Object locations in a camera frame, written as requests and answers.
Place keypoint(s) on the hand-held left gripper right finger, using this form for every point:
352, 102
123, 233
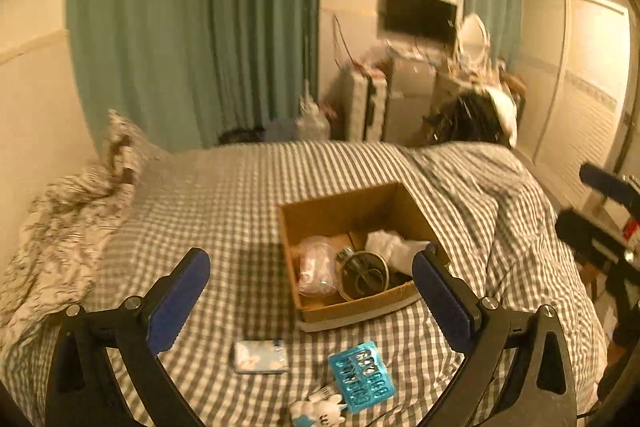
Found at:
442, 304

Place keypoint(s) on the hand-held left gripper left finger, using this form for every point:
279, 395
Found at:
179, 302

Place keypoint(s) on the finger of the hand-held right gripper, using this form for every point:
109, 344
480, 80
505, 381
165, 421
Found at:
607, 182
582, 229

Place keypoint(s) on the blue white tissue packet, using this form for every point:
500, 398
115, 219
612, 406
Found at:
260, 357

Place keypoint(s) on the blue plastic grid tray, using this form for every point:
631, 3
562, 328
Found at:
361, 377

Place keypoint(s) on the brown cardboard box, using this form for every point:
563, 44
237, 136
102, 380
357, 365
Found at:
345, 207

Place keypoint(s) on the white rabbit toy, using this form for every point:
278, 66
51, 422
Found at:
317, 409

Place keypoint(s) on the white crumpled cloth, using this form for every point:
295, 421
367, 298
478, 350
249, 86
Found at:
392, 247

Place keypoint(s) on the round jar with black bands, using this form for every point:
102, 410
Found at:
362, 277

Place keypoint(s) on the white sliding wardrobe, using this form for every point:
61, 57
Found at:
580, 82

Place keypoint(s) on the grey checked duvet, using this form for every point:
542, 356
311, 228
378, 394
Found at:
480, 187

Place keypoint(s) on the bed with checked sheet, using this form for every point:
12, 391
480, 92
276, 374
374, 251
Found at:
240, 207

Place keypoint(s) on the white fluffy cloth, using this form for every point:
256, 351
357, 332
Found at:
505, 112

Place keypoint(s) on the floral print quilt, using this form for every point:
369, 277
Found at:
65, 217

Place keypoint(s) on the black clothes pile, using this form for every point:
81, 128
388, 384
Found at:
465, 119

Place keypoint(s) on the black bin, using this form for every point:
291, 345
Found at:
241, 135

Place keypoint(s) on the white oval mirror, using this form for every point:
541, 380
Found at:
472, 38

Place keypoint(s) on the grey cabinet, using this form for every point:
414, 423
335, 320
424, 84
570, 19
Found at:
412, 97

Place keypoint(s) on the grey suitcase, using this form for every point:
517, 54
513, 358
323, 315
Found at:
362, 104

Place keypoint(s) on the clear plastic bottle bag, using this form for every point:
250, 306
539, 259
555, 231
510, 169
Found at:
312, 122

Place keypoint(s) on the wide green curtain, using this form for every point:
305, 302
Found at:
190, 17

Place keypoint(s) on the black wall television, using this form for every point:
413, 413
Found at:
419, 14

